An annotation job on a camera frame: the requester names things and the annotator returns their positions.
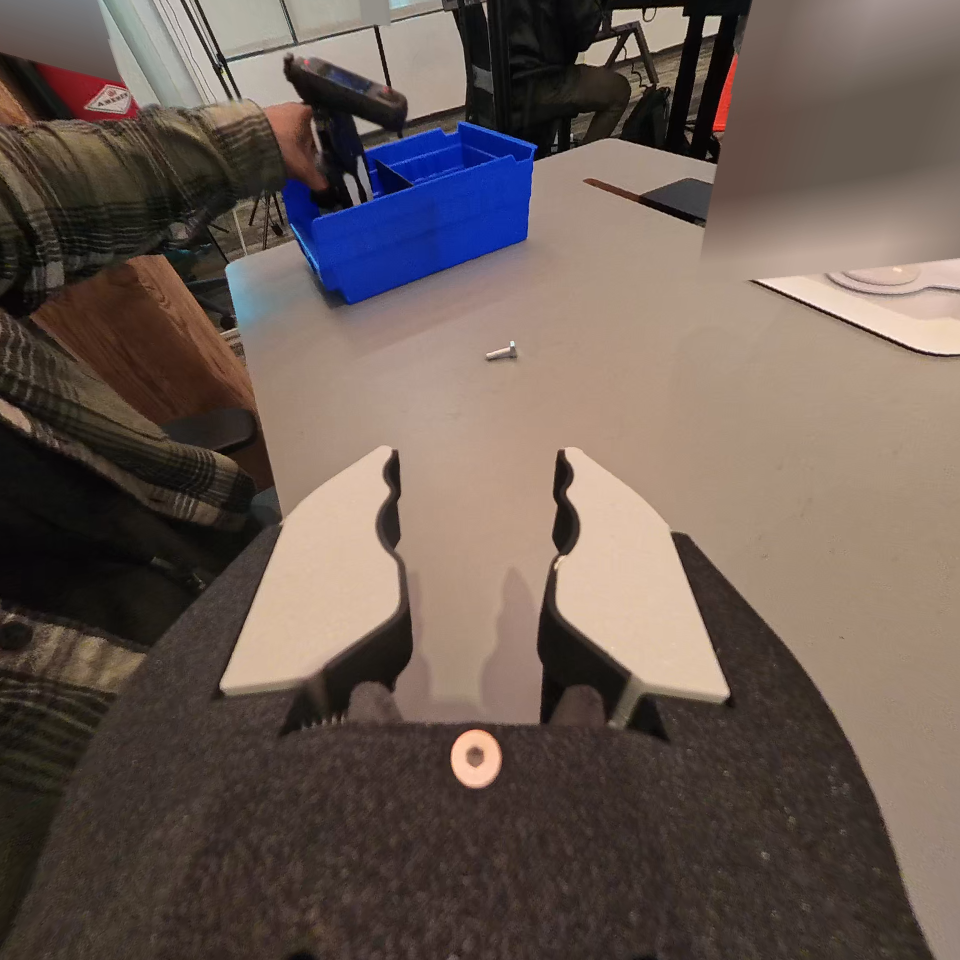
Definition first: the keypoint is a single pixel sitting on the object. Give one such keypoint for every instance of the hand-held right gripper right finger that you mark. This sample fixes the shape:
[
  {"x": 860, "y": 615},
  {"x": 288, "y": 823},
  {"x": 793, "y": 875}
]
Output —
[{"x": 637, "y": 607}]

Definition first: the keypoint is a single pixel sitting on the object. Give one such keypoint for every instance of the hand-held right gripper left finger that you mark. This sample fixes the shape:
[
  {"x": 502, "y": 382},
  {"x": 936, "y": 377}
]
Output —
[{"x": 322, "y": 592}]

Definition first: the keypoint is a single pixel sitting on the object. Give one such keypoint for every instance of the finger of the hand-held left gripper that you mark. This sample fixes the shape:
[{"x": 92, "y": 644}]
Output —
[
  {"x": 365, "y": 176},
  {"x": 349, "y": 187}
]

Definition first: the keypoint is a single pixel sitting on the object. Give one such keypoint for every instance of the wide blue storage bin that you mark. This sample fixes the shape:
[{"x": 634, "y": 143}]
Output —
[{"x": 420, "y": 240}]

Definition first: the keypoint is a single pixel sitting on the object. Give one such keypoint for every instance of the steel hex bolt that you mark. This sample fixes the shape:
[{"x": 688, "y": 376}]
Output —
[{"x": 501, "y": 352}]

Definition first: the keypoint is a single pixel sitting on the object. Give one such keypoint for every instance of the person's left hand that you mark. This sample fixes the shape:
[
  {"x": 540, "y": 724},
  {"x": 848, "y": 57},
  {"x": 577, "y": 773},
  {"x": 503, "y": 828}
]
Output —
[{"x": 296, "y": 142}]

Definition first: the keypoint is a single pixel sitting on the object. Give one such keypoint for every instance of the black bin divider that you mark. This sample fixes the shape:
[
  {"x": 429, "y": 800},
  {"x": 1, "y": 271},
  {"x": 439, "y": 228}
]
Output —
[{"x": 394, "y": 174}]

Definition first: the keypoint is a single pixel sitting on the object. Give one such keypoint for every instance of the black office chair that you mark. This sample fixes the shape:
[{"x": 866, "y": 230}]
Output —
[{"x": 184, "y": 259}]

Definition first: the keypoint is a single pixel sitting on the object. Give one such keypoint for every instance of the black chair armrest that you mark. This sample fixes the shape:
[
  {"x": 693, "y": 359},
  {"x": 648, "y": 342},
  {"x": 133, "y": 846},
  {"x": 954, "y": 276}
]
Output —
[{"x": 217, "y": 431}]

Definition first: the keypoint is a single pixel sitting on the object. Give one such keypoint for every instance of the red printed sign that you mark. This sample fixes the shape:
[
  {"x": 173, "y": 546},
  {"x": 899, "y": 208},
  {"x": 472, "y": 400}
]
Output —
[{"x": 67, "y": 90}]

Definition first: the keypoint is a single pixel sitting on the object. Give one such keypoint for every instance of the person's torso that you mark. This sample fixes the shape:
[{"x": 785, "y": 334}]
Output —
[{"x": 90, "y": 420}]

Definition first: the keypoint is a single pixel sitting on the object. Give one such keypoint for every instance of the black backpack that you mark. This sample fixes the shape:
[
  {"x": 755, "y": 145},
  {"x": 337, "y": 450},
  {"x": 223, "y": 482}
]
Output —
[{"x": 649, "y": 116}]

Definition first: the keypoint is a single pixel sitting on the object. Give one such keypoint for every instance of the black smartphone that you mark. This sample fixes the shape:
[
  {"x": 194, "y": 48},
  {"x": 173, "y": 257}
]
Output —
[{"x": 679, "y": 199}]

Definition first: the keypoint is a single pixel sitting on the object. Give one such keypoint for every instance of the orange plastic object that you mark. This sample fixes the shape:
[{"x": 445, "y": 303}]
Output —
[{"x": 724, "y": 97}]

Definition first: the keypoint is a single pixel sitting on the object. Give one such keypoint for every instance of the white board stand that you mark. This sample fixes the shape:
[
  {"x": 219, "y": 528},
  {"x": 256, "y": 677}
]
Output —
[{"x": 862, "y": 307}]

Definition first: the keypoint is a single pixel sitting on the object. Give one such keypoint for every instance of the wooden post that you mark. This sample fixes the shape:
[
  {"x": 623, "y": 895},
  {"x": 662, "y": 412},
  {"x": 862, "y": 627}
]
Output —
[{"x": 150, "y": 337}]

